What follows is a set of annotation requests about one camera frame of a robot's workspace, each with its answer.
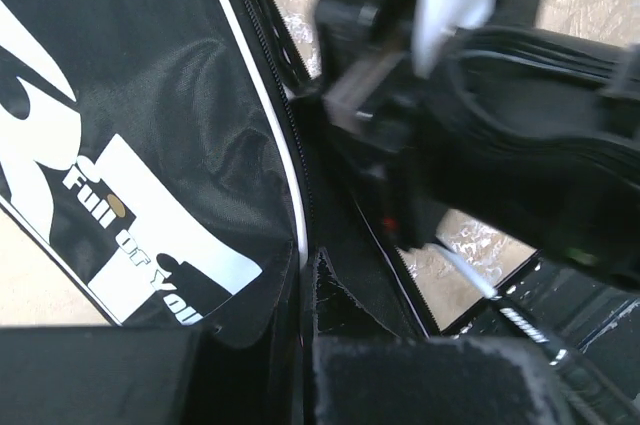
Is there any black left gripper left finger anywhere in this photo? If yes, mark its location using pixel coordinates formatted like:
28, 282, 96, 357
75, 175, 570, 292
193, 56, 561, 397
1, 264, 299, 424

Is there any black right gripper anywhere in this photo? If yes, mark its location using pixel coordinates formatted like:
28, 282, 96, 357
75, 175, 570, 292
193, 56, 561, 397
314, 0, 639, 285

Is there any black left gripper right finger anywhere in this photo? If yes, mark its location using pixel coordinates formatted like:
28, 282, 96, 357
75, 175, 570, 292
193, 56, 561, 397
304, 250, 565, 424

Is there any black racket cover bag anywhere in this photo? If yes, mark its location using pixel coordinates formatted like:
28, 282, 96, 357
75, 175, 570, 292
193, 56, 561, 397
1, 0, 438, 349

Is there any white badminton racket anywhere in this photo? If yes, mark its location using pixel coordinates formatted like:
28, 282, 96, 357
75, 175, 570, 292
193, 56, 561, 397
433, 239, 639, 424

